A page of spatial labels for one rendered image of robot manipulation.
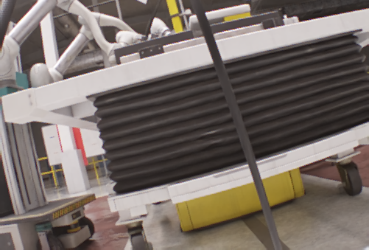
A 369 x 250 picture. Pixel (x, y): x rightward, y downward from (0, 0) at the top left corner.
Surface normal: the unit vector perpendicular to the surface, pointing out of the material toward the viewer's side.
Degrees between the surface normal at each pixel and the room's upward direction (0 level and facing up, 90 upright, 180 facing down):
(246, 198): 90
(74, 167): 90
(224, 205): 90
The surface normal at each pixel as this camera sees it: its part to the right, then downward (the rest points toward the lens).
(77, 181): 0.02, -0.14
